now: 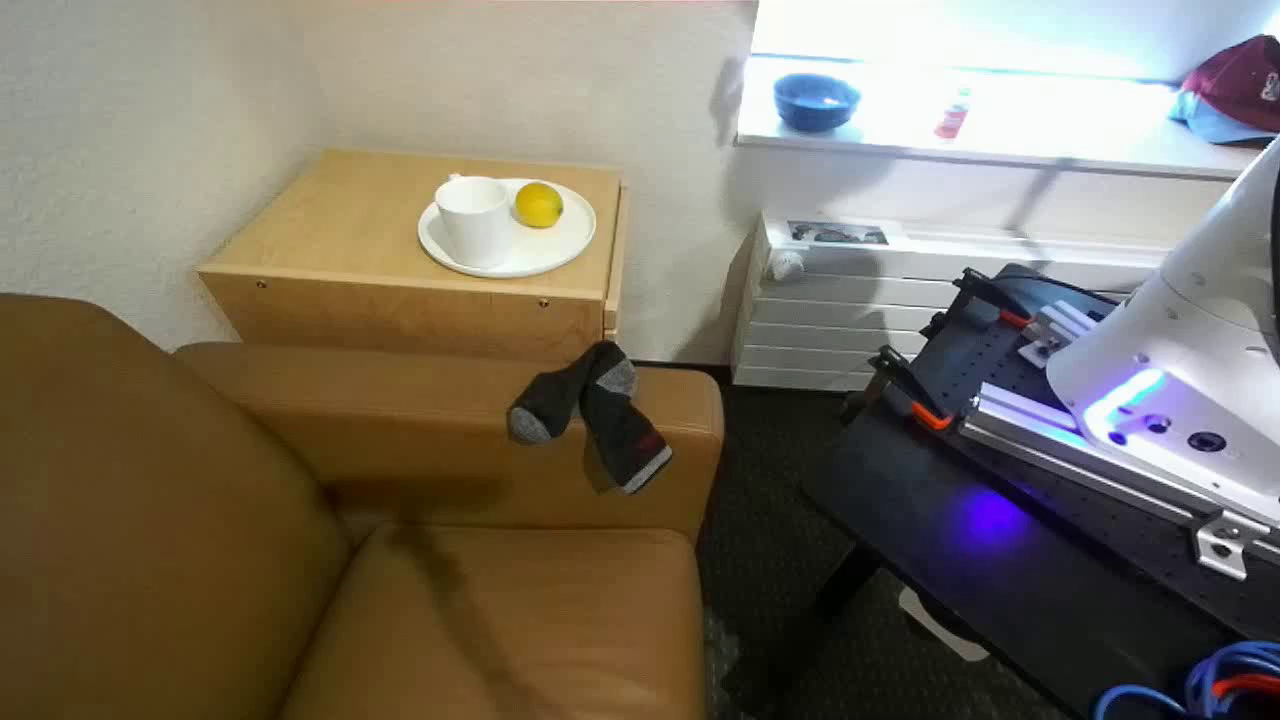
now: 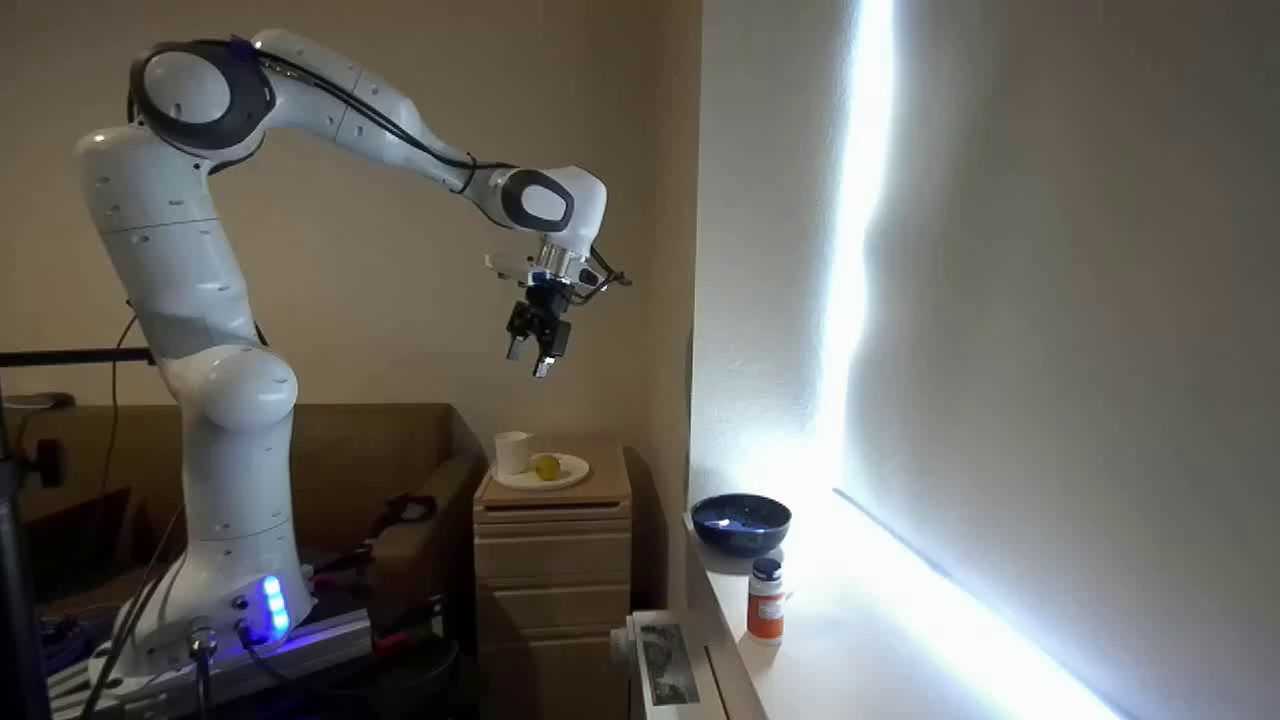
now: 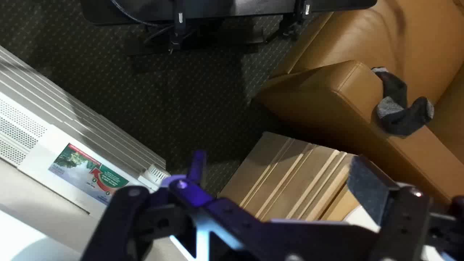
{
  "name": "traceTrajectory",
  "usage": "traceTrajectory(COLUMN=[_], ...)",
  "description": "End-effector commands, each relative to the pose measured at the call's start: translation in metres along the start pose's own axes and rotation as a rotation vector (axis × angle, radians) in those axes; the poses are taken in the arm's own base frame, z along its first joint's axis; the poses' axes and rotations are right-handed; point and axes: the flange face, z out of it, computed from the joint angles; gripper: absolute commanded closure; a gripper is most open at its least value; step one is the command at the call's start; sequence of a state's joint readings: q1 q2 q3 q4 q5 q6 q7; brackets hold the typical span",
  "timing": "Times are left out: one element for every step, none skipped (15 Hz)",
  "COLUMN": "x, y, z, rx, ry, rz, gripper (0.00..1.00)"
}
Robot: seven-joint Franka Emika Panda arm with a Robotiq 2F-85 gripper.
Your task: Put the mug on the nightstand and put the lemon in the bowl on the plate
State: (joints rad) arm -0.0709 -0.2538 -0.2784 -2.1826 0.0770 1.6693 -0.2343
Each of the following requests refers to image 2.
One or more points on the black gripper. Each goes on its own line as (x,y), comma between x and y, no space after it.
(541,310)

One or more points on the white mug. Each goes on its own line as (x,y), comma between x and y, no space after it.
(515,455)

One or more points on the yellow lemon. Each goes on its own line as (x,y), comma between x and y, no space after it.
(545,467)

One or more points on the dark blue bowl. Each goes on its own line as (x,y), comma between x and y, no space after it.
(743,522)

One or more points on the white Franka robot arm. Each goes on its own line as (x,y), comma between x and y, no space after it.
(215,401)

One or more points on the white round plate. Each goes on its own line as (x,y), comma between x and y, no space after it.
(572,468)

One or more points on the light wooden nightstand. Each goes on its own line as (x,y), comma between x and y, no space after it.
(553,573)

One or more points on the orange bottle with white cap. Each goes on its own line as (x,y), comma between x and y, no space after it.
(766,612)

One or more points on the black robot table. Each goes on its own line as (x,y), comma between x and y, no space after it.
(334,687)

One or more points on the white windowsill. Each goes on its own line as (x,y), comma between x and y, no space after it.
(854,642)

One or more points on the white window blind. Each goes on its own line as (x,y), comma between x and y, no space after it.
(1095,333)

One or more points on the black stand with pole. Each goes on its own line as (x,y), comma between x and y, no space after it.
(21,602)

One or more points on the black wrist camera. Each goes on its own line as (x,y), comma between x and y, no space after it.
(586,275)

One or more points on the aluminium mounting rail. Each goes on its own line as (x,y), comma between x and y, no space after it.
(321,642)

